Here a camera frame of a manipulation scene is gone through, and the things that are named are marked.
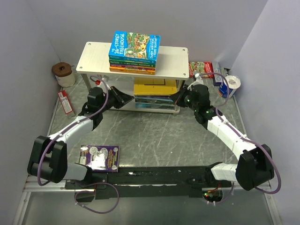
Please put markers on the yellow book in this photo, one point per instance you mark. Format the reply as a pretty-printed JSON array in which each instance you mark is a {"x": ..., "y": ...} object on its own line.
[{"x": 155, "y": 86}]

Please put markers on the blue white box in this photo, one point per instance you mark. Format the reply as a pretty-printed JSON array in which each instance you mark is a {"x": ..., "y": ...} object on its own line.
[{"x": 217, "y": 79}]

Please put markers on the white two-tier shelf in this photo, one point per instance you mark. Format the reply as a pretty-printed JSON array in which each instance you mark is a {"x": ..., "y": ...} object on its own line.
[{"x": 172, "y": 64}]

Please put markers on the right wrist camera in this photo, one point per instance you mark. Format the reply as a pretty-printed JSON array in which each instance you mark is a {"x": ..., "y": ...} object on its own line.
[{"x": 196, "y": 81}]

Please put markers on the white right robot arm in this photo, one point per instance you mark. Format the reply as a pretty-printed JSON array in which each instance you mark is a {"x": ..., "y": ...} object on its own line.
[{"x": 253, "y": 167}]

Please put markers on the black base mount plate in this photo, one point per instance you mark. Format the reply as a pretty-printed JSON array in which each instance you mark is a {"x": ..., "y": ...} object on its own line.
[{"x": 150, "y": 182}]

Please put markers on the Charlie Chocolate Factory book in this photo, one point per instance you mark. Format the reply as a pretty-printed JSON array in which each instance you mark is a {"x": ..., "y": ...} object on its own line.
[{"x": 132, "y": 67}]

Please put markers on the brown twine spool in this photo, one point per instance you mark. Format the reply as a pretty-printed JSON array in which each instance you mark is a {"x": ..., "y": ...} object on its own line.
[{"x": 64, "y": 74}]

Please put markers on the orange Treehouse book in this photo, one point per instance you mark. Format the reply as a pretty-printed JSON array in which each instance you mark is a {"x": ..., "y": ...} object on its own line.
[{"x": 132, "y": 71}]

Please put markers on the green 104-Storey Treehouse book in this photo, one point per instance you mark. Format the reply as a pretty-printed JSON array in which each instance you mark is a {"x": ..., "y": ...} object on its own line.
[{"x": 131, "y": 63}]

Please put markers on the red small box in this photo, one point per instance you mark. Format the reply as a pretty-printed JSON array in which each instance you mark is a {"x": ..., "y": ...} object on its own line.
[{"x": 66, "y": 105}]

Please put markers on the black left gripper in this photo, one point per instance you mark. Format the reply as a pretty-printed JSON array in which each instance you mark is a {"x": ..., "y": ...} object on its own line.
[{"x": 121, "y": 98}]

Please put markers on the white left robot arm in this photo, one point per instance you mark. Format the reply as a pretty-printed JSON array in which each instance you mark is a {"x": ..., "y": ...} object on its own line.
[{"x": 49, "y": 156}]

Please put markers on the purple comic book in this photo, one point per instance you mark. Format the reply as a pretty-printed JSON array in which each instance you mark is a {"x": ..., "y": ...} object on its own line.
[{"x": 100, "y": 158}]

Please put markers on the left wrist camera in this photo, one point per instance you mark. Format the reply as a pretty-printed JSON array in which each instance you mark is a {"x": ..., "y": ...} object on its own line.
[{"x": 101, "y": 81}]

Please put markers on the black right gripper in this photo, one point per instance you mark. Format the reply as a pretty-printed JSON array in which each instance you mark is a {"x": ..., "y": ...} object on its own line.
[{"x": 178, "y": 96}]

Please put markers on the red game box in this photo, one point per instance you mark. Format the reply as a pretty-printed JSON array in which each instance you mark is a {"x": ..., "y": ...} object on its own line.
[{"x": 199, "y": 67}]

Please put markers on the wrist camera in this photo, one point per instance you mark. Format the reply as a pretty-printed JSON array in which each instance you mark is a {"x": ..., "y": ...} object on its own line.
[
  {"x": 101, "y": 81},
  {"x": 196, "y": 81}
]

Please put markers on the stack of dark books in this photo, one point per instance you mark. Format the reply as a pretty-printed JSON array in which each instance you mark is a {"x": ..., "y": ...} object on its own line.
[{"x": 154, "y": 102}]

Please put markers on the blue 26-Storey Treehouse book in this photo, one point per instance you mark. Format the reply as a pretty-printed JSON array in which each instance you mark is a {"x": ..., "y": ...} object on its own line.
[{"x": 135, "y": 47}]

